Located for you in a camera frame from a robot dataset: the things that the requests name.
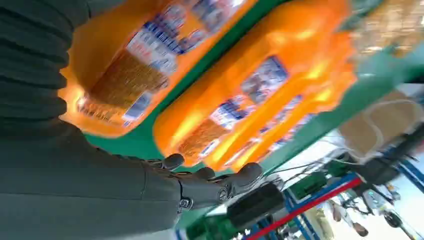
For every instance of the blue and red metal frame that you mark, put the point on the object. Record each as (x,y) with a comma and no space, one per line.
(318,198)

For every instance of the green table mat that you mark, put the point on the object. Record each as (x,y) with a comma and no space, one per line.
(374,86)

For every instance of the yellow taped sheet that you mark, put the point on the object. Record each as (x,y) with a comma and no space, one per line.
(387,26)

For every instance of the green crate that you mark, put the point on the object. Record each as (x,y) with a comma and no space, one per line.
(308,184)

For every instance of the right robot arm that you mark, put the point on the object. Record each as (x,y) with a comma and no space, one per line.
(30,63)

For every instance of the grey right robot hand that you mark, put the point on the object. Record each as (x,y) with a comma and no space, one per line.
(73,185)

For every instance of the black carrying case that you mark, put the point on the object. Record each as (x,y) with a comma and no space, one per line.
(256,205)

